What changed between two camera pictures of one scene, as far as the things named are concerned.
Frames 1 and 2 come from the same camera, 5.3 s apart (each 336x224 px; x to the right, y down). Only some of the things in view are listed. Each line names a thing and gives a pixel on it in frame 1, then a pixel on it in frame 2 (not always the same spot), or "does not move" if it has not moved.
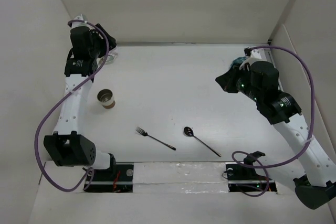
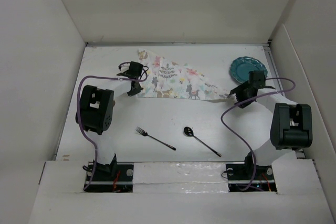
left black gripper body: [98, 49] to [135, 91]
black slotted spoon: [189, 131] does not move
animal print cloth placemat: [111, 57] to [167, 79]
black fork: [145, 134] does not move
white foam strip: [180, 178] does not move
